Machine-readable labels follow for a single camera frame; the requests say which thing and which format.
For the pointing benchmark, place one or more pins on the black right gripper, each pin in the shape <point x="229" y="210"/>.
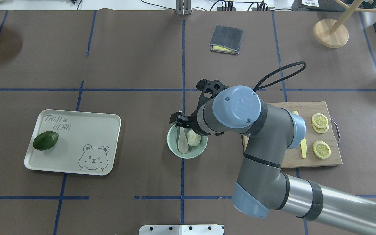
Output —
<point x="193" y="122"/>

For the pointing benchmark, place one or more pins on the grey folded cloth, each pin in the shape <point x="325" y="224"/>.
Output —
<point x="227" y="37"/>

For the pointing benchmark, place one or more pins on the light green bowl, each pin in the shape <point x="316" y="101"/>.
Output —
<point x="194" y="147"/>

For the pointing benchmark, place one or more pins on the white steamed bun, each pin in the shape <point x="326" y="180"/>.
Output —
<point x="193" y="139"/>

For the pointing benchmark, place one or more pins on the bamboo cutting board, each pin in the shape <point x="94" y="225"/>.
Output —
<point x="292" y="158"/>

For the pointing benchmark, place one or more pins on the green avocado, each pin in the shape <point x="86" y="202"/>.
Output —
<point x="45" y="140"/>

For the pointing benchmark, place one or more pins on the white bear tray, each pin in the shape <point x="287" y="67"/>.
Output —
<point x="87" y="142"/>

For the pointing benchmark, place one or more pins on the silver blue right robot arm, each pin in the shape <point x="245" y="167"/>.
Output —
<point x="260" y="185"/>

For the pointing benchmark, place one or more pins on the aluminium frame post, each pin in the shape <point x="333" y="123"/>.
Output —
<point x="183" y="7"/>

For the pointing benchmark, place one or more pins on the lemon slice upper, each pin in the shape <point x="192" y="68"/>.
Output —
<point x="319" y="120"/>

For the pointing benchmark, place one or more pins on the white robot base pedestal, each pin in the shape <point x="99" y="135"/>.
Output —
<point x="190" y="229"/>

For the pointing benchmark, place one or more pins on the yellow plastic knife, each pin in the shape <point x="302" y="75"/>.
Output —
<point x="300" y="129"/>

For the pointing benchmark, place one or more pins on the white plastic spoon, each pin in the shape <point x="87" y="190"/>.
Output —
<point x="182" y="143"/>

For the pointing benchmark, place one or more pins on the wooden cup tree stand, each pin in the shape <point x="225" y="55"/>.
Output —
<point x="332" y="33"/>

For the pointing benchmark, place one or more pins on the yellow sponge cloth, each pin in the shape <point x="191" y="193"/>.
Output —
<point x="220" y="49"/>

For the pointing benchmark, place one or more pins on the lemon slice lower back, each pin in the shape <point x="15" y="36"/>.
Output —
<point x="320" y="130"/>

